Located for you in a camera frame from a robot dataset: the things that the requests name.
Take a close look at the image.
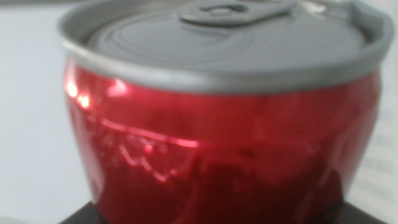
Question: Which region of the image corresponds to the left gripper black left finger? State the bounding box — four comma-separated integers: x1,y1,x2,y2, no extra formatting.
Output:
58,201,108,224

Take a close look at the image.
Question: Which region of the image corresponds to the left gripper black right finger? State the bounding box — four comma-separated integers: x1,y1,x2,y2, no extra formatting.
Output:
326,200,389,224

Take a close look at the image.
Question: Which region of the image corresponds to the red soda can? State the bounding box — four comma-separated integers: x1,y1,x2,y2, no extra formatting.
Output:
57,0,396,224

